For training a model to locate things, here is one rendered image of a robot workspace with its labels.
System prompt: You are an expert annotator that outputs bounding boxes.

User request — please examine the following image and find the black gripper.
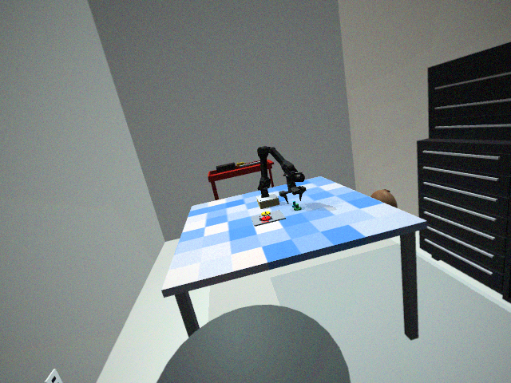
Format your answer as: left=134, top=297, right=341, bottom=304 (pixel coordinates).
left=279, top=182, right=307, bottom=204

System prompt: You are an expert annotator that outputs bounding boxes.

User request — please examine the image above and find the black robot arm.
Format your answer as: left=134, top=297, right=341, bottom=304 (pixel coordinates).
left=257, top=146, right=305, bottom=198

